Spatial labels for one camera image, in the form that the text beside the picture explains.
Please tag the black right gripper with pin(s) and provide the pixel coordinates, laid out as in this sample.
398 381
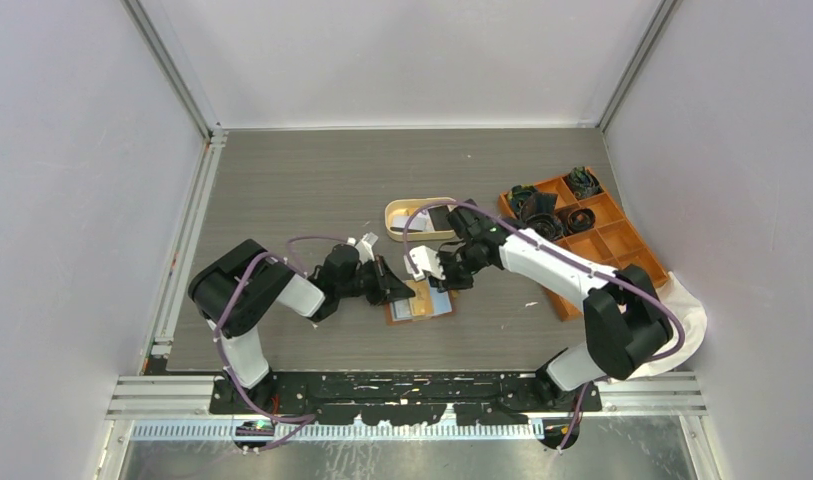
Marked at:
449 282

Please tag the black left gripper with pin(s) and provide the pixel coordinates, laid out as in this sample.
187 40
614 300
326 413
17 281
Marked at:
388 286

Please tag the orange gold card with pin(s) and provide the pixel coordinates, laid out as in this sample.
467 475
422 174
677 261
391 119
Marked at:
421 305

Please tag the brown leather card holder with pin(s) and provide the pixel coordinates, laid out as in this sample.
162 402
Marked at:
436 305

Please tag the cream oval tray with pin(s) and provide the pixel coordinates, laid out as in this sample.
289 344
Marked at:
416 206

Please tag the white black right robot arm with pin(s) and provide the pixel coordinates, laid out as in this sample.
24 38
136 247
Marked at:
625 323

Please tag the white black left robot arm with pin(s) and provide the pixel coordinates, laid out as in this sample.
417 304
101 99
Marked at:
235 292

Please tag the black card in tray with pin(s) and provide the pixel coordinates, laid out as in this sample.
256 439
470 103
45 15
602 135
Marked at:
438 216

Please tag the white cards in tray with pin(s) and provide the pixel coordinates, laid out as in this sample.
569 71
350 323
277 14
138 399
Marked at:
399 221

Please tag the blue yellow item bundle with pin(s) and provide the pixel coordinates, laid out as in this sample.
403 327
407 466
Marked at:
517 196

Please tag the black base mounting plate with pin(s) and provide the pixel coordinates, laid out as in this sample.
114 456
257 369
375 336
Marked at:
416 398

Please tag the orange compartment organizer box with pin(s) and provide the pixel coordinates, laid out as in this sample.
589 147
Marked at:
595 228

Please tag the dark green item bundle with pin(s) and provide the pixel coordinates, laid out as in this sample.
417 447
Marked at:
582 183

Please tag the white bucket hat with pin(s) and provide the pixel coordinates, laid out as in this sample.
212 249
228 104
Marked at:
693 317

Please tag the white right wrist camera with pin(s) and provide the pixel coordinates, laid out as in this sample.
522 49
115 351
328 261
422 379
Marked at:
423 263

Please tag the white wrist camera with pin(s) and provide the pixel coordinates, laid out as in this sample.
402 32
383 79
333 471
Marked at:
364 247
423 263

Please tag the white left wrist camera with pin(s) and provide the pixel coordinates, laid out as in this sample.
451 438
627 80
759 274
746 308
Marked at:
364 247

